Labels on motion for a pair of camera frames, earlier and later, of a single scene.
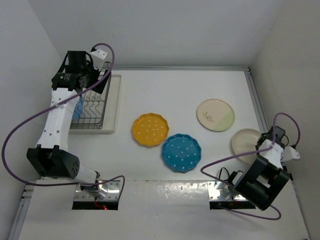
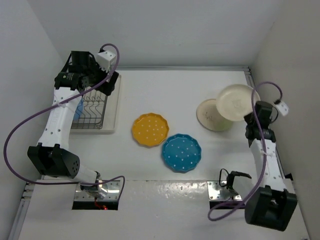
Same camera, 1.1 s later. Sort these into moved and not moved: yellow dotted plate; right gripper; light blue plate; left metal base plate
Moved: right gripper
Not moved: left metal base plate; yellow dotted plate; light blue plate
